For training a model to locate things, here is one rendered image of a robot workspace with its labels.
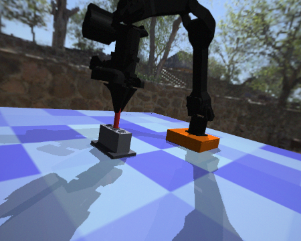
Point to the red peg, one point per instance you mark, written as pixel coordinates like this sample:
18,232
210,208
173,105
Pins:
116,120

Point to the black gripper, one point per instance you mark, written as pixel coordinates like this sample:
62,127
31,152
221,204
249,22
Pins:
122,78

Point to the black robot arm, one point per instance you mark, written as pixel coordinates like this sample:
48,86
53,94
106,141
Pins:
105,27

